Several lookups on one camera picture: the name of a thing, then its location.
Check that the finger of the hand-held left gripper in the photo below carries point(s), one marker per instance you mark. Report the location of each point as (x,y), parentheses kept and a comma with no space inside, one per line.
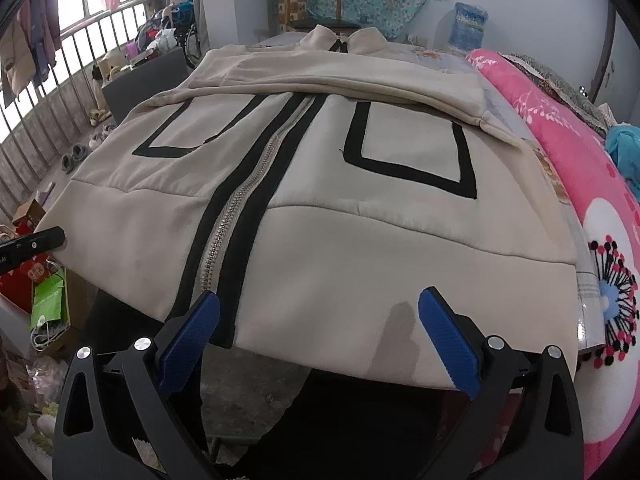
(35,242)

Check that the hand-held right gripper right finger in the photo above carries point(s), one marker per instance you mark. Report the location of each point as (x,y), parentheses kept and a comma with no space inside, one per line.
(450,345)

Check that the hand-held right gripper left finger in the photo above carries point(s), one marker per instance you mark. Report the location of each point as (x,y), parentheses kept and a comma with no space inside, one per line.
(192,330)

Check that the beige zip jacket black trim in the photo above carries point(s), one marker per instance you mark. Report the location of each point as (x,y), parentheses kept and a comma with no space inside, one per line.
(350,260)

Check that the pile of clothes and bags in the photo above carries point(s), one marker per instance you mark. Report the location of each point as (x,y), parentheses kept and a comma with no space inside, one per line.
(160,35)

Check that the red box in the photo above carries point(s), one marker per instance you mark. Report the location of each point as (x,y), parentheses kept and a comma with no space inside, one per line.
(22,285)

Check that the brown cardboard box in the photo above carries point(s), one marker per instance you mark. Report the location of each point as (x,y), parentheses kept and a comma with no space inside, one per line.
(30,212)

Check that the green paper bag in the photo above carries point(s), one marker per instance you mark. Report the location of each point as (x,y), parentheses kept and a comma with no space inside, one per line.
(47,300)

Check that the row of shoes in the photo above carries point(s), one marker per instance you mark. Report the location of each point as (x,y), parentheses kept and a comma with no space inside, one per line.
(75,152)

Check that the person's black trousers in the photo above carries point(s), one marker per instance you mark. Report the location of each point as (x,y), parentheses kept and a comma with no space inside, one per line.
(350,440)

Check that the metal railing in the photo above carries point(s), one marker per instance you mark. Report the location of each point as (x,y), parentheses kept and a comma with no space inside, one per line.
(65,70)

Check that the beige hanging jacket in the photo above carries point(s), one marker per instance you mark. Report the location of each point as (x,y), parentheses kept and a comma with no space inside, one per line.
(17,60)

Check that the grey cabinet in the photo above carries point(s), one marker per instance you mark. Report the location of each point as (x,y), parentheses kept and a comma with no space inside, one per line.
(145,85)

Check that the purple hanging jacket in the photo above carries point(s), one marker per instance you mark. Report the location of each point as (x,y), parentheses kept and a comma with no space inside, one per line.
(47,15)

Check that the pink floral blanket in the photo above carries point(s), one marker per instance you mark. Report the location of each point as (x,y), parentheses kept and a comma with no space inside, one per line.
(560,125)

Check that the teal floral bedding cloth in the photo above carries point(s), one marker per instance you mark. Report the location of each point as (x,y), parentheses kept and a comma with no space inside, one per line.
(625,150)

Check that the grey patterned pillow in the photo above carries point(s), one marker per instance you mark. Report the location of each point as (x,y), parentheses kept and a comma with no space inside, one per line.
(560,75)

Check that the blue water jug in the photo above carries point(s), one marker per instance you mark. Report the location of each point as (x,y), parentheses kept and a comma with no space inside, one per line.
(470,27)

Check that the wooden armchair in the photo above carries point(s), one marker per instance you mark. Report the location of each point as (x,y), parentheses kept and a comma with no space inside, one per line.
(325,25)

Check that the white door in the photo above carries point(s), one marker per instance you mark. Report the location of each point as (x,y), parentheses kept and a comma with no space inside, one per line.
(625,60)

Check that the brown patterned carton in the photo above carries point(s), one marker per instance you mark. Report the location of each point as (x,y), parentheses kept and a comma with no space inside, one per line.
(290,5)

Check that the white wall socket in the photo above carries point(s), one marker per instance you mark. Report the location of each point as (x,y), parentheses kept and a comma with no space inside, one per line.
(415,39)

